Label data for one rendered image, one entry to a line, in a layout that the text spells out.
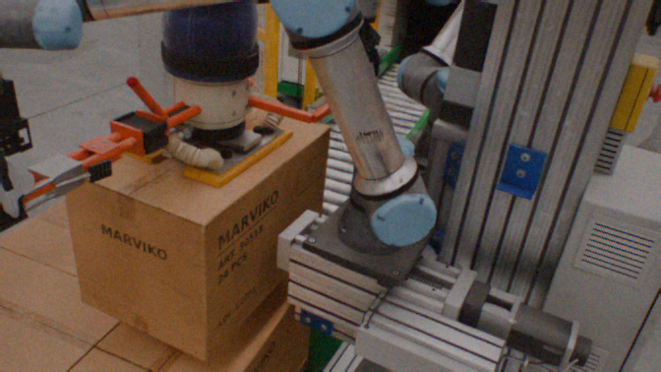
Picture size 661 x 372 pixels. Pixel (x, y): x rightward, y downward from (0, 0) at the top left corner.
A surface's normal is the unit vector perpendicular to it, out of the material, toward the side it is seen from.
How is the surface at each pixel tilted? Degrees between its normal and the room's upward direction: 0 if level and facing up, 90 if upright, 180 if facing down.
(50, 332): 0
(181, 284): 90
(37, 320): 0
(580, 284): 90
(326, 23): 83
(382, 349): 90
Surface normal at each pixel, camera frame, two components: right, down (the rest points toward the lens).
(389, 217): 0.18, 0.61
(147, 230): -0.44, 0.42
